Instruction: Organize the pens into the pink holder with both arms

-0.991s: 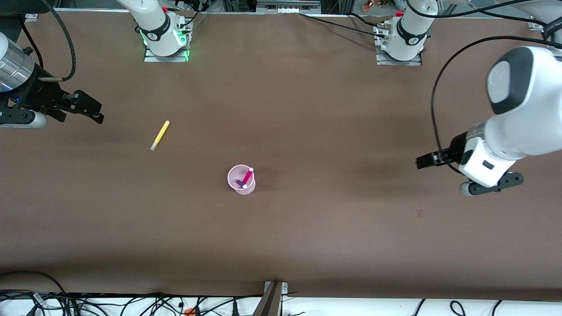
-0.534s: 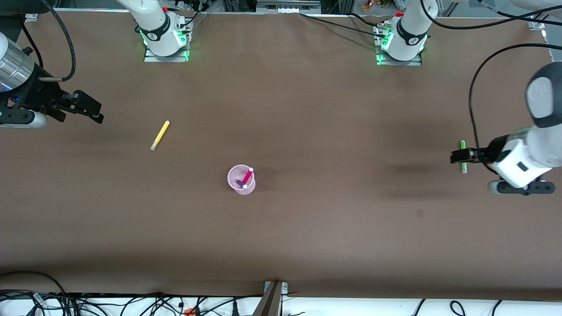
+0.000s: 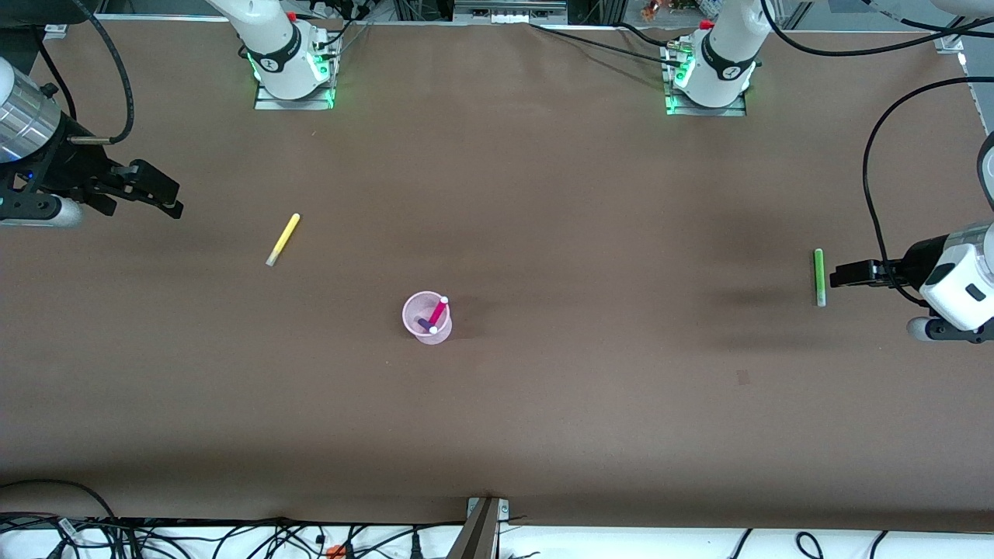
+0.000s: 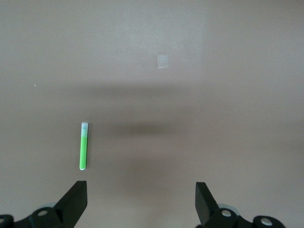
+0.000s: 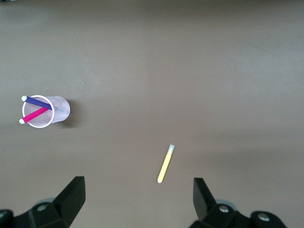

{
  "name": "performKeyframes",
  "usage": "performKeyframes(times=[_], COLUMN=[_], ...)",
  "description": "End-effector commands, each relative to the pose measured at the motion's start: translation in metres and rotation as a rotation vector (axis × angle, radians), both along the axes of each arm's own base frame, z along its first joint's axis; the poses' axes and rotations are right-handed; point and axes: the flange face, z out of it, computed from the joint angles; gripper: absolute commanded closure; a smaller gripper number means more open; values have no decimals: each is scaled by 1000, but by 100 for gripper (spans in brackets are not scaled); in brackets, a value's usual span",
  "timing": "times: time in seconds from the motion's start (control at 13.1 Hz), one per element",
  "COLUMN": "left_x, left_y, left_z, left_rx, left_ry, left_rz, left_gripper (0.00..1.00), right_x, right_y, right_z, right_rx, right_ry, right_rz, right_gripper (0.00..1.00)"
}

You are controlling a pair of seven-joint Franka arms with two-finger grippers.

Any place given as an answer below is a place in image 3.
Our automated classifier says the pink pen holder cup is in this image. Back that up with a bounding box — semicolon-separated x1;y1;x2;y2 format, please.
401;290;454;345

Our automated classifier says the yellow pen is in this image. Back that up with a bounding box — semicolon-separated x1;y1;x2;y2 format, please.
266;213;301;267

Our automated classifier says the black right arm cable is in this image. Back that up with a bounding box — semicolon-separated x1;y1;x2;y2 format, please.
35;0;137;146

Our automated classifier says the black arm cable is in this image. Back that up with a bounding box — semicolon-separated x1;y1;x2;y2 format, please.
35;0;137;146
761;0;994;307

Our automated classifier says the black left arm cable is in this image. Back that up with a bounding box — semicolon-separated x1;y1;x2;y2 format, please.
761;0;994;307

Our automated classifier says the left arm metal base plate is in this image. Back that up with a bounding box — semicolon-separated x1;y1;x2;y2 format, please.
664;47;748;117

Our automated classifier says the black floor cable arc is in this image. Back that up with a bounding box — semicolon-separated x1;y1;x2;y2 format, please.
0;479;117;523

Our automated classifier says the black base cable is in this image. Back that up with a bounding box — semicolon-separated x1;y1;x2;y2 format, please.
530;22;684;72

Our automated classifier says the black cable tangle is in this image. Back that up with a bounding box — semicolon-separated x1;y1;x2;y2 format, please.
0;512;467;559

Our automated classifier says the metal table bracket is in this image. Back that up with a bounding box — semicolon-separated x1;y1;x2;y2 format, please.
447;497;511;559

